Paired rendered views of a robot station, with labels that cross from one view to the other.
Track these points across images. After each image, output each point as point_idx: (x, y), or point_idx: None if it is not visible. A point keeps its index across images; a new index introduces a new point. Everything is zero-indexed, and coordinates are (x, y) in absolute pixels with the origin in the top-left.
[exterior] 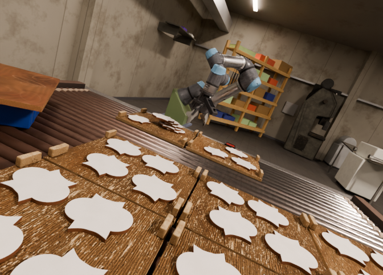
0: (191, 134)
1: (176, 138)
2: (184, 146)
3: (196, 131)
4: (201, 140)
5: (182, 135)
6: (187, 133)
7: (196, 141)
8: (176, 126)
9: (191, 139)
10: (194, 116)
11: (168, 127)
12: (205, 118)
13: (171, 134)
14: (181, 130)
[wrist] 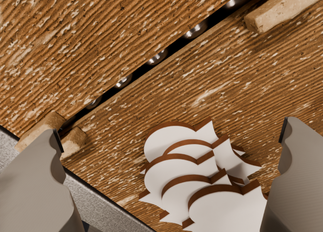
0: (98, 132)
1: (264, 70)
2: None
3: (68, 146)
4: (77, 60)
5: (185, 106)
6: (124, 139)
7: (134, 44)
8: (201, 163)
9: None
10: (305, 169)
11: (240, 158)
12: (48, 186)
13: (247, 114)
14: (159, 150)
